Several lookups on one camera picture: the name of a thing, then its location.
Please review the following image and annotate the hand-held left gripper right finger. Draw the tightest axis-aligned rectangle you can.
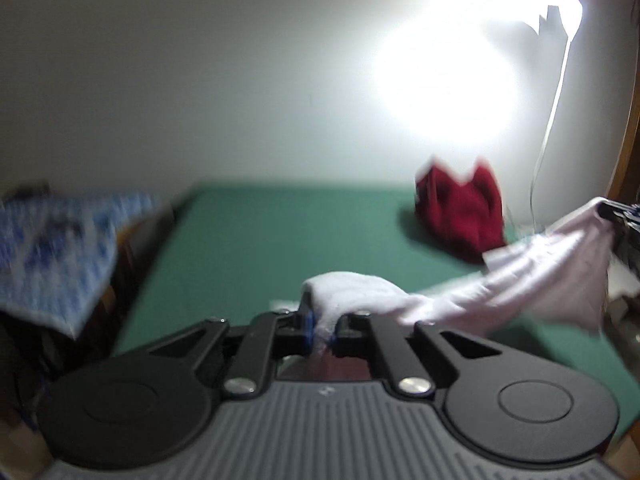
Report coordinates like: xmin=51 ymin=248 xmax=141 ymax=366
xmin=332 ymin=312 xmax=507 ymax=400

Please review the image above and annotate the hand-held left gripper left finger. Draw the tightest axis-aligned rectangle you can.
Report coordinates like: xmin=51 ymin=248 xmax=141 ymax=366
xmin=116 ymin=292 xmax=317 ymax=401

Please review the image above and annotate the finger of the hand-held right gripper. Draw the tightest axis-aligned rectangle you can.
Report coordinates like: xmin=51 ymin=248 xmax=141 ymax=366
xmin=597 ymin=199 xmax=640 ymax=234

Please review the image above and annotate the white garment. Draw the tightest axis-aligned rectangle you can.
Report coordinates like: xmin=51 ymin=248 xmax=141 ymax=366
xmin=300 ymin=197 xmax=617 ymax=356

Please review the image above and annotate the wooden furniture edge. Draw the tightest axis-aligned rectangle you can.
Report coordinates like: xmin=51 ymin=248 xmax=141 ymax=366
xmin=604 ymin=108 xmax=640 ymax=207

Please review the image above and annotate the green table cover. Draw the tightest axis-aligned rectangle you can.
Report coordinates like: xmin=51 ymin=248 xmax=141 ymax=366
xmin=112 ymin=182 xmax=640 ymax=441

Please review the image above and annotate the dark red garment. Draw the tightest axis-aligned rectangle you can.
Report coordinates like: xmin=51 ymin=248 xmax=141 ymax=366
xmin=414 ymin=154 xmax=509 ymax=264

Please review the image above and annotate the blue patterned blanket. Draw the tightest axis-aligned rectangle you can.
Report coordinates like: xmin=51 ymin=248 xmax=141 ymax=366
xmin=0 ymin=192 xmax=166 ymax=340

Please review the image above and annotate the white cable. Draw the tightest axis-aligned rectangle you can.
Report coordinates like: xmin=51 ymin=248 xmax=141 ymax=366
xmin=529 ymin=6 xmax=572 ymax=233

